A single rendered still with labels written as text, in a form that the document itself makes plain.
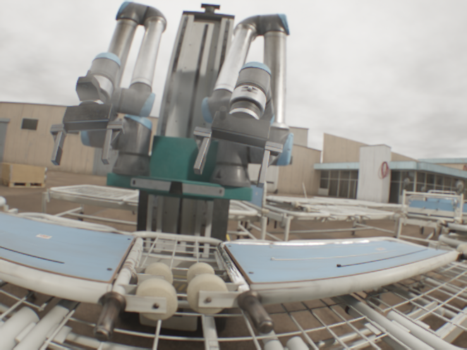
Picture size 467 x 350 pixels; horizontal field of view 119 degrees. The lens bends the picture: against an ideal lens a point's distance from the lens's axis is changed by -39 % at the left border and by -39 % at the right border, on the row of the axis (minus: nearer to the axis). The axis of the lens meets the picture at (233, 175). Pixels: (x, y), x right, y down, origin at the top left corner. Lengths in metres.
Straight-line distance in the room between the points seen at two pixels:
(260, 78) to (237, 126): 0.16
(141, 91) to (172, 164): 0.47
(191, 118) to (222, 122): 0.74
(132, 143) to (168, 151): 0.21
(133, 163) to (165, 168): 0.19
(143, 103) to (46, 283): 0.60
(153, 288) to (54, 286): 0.15
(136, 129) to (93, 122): 0.48
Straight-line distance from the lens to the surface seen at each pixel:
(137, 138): 1.03
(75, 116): 0.60
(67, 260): 0.46
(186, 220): 1.23
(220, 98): 0.74
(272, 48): 1.06
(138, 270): 0.52
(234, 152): 0.97
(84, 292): 0.36
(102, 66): 0.68
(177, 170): 1.12
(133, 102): 0.77
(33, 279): 0.39
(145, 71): 0.86
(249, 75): 0.60
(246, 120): 0.52
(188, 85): 1.31
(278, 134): 0.94
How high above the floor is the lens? 0.74
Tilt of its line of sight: 1 degrees up
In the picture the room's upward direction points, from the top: 6 degrees clockwise
